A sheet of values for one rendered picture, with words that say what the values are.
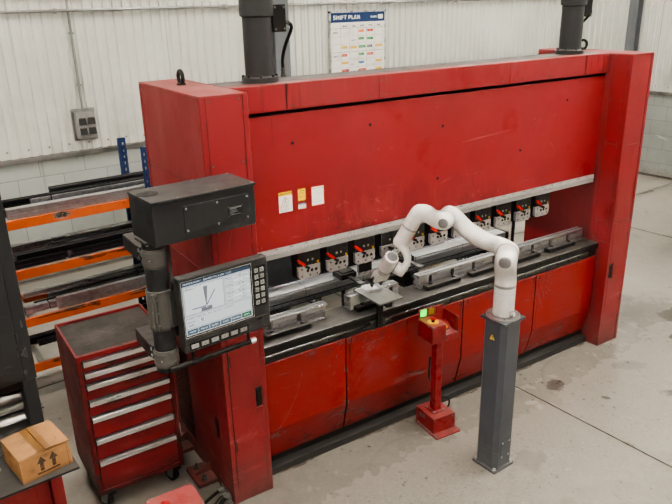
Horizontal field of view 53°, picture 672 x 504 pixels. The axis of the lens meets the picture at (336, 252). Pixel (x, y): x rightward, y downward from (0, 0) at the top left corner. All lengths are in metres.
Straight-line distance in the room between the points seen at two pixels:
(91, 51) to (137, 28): 0.55
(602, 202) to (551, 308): 0.90
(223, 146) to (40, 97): 4.32
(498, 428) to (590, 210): 2.16
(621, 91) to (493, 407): 2.53
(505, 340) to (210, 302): 1.72
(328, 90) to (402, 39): 5.98
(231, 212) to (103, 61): 4.74
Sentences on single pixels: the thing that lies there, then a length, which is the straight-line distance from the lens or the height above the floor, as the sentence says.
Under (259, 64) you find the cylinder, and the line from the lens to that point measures 3.67.
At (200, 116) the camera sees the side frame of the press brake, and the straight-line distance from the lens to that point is 3.24.
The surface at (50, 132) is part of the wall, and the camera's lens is 7.49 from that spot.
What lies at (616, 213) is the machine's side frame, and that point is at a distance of 5.61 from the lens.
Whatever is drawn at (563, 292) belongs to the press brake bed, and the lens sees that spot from 5.55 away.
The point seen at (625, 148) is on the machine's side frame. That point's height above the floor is 1.63.
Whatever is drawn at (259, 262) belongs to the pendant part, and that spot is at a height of 1.57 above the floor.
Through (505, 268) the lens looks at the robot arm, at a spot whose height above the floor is 1.33.
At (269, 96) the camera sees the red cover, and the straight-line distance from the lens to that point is 3.61.
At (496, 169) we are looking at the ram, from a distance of 4.77.
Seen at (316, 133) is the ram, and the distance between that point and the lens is 3.80.
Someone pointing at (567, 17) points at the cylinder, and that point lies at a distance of 5.29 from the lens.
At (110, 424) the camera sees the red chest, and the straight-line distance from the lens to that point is 4.03.
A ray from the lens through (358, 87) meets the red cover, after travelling 3.90.
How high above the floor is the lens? 2.70
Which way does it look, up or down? 20 degrees down
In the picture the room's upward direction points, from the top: 1 degrees counter-clockwise
